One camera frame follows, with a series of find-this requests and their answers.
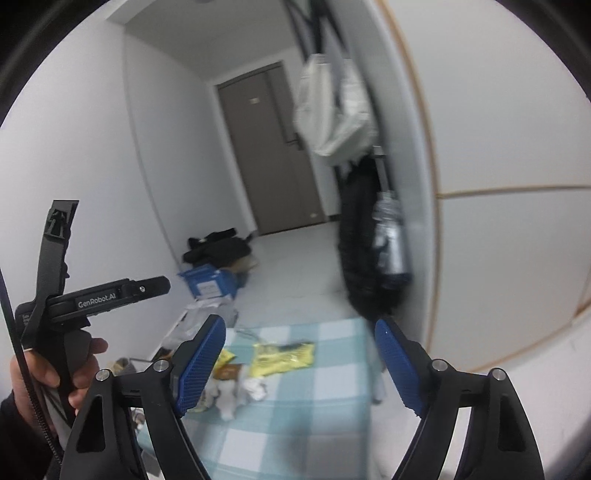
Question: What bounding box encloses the person's left hand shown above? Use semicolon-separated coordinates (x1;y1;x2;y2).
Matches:
10;338;109;435

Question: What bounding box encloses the black braided cable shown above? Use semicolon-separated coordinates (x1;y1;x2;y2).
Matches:
0;268;64;466

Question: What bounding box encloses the blue cardboard box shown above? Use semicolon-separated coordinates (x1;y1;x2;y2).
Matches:
178;265;245;301

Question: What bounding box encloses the white cloth bag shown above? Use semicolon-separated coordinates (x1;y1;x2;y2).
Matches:
294;54;376;165

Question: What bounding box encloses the black metal clothes rack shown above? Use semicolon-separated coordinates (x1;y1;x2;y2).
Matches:
283;0;393;195

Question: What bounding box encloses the grey plastic bag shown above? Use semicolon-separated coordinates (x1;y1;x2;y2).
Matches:
182;298;240;335

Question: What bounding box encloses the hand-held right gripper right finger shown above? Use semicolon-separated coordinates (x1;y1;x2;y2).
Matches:
375;318;546;480

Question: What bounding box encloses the blue checked tablecloth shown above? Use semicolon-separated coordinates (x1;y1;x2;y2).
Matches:
139;318;385;480

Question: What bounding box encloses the white wardrobe with gold trim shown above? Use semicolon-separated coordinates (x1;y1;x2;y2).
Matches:
365;0;591;374

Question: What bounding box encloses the pile of black clothes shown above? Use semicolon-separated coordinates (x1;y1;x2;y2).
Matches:
182;228;252;268

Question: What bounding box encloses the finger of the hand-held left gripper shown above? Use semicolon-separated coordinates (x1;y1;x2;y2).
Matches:
128;276;171;300

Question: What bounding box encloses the grey door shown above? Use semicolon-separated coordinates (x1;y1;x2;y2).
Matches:
215;61;326;237

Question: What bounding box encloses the black hanging jacket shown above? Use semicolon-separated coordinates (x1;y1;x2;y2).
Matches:
338;154;409;326

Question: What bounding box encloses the person's left forearm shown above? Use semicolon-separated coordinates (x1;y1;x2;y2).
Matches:
0;392;61;480

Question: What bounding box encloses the large yellow packet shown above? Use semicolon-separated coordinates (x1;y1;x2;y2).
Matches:
249;340;315;380

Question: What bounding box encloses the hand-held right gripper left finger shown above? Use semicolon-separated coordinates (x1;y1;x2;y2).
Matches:
59;315;227;480

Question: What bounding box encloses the silver folded umbrella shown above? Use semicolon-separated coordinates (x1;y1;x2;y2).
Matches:
372;191;413;291

